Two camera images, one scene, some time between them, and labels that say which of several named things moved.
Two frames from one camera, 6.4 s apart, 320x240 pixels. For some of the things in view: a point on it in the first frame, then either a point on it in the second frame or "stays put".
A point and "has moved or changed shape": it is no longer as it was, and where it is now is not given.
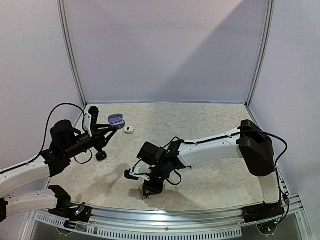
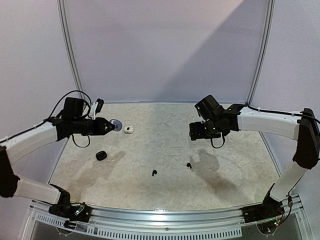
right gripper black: x=154 y=182 to x=196 y=131
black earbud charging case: x=101 y=156 stays put
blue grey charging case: x=116 y=120 has moved or changed shape
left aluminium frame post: x=67 y=38 stays put
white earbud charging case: x=128 y=129 stays put
